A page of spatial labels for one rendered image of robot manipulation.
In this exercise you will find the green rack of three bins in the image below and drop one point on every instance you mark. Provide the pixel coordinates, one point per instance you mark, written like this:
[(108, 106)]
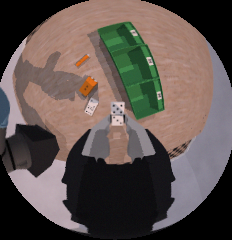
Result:
[(130, 56)]

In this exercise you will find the white domino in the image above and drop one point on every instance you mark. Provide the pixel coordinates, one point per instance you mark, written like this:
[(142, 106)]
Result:
[(117, 111), (91, 106)]

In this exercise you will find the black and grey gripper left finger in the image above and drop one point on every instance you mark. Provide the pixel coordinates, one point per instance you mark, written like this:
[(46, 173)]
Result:
[(92, 145)]

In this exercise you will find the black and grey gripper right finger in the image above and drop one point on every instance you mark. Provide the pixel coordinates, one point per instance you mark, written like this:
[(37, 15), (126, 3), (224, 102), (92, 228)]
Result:
[(142, 143)]

